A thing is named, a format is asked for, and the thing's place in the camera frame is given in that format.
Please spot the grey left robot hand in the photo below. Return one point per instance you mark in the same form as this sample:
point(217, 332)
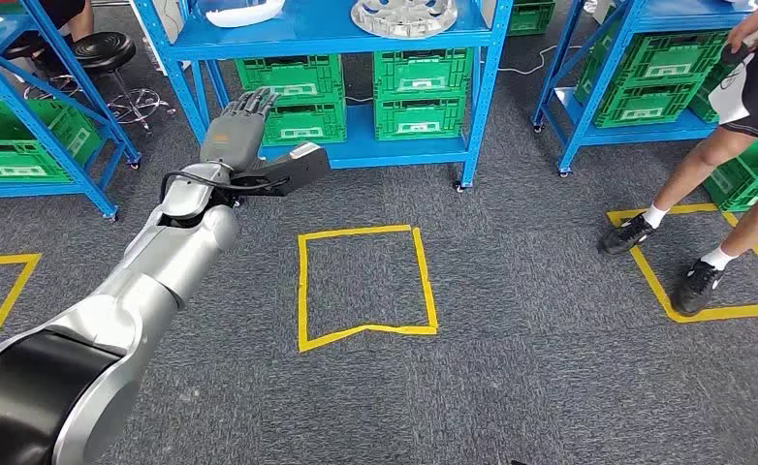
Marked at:
point(234, 144)

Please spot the white plastic body part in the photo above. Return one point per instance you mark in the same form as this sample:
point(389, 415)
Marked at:
point(244, 13)

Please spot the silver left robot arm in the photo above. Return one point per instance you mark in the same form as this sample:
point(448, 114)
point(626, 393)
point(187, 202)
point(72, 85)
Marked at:
point(161, 257)

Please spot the blue metal shelf rack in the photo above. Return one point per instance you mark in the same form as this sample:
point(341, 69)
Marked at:
point(315, 32)
point(610, 138)
point(19, 189)

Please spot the yellow floor tape square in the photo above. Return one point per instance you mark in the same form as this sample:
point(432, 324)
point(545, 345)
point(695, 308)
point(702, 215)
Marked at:
point(738, 312)
point(302, 289)
point(0, 260)

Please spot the black round stool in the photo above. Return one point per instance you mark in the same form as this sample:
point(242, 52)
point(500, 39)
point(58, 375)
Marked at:
point(103, 51)
point(29, 51)

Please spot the grey wheel hubcap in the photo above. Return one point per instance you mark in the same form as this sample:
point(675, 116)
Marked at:
point(404, 16)

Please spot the black handheld device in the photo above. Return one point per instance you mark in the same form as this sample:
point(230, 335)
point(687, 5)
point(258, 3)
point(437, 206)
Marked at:
point(734, 54)

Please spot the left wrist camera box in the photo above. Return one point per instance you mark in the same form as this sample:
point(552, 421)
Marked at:
point(295, 170)

